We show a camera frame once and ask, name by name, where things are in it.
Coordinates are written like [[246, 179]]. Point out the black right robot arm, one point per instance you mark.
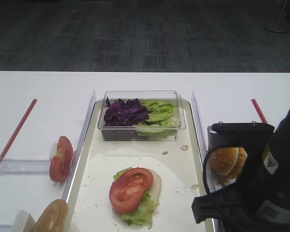
[[259, 199]]

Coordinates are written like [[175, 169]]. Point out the brown bun bottom slice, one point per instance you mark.
[[53, 217]]

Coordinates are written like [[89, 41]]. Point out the metal tray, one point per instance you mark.
[[186, 140]]

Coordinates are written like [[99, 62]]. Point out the purple cabbage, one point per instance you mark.
[[125, 113]]

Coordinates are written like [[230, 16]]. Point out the white paper liner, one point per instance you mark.
[[181, 176]]

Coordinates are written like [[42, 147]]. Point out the white pusher block upper left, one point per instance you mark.
[[53, 151]]

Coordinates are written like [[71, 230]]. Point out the clear rail upper left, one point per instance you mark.
[[23, 166]]

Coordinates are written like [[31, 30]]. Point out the red rod right side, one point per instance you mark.
[[259, 111]]

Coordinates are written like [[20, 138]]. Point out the white bread slice on tray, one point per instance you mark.
[[155, 190]]

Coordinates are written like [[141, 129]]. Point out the lettuce leaf on tray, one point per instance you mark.
[[143, 214]]

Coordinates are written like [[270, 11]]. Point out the red rod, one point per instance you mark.
[[17, 130], [259, 111]]

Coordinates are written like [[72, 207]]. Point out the red rod left side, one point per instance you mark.
[[17, 130]]

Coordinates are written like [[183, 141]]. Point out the stanchion base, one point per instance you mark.
[[279, 26]]

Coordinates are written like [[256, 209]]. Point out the sesame bun halves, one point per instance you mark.
[[228, 161]]

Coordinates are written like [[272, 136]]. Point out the tomato slice on tray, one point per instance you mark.
[[127, 191]]

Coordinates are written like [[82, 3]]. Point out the green lettuce in container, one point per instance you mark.
[[161, 118]]

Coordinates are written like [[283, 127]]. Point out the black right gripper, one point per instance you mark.
[[224, 204]]

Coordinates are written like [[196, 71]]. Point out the clear plastic salad container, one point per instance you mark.
[[128, 133]]

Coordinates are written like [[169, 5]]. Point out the white pusher block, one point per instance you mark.
[[23, 222], [53, 151]]

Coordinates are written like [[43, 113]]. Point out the upright tomato slices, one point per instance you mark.
[[60, 163]]

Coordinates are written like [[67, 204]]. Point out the white pusher block lower left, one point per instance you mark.
[[23, 222]]

